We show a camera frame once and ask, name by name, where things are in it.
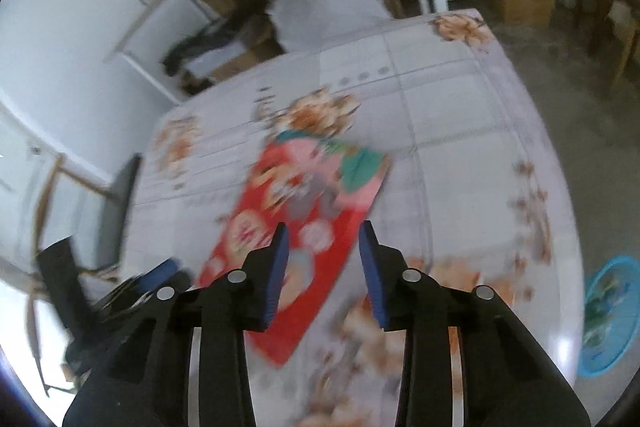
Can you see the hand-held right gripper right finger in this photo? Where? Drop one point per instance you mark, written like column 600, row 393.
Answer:
column 372, row 277

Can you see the white pillow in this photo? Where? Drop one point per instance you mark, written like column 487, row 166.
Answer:
column 325, row 2

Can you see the black bag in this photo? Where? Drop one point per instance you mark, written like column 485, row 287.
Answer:
column 215, row 39

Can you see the wooden chair dark seat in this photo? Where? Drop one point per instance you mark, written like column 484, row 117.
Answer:
column 117, row 207

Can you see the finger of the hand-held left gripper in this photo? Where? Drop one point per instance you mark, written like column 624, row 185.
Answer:
column 162, row 274

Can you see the white flat box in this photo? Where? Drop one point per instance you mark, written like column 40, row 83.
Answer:
column 225, row 64

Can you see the blue plastic basket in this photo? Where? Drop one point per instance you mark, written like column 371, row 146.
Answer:
column 615, row 347

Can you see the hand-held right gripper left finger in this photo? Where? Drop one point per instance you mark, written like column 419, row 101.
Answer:
column 275, row 277

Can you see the red snack bag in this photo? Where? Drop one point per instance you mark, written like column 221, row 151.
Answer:
column 310, row 187

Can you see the floral tablecloth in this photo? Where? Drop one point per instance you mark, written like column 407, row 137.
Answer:
column 450, row 117

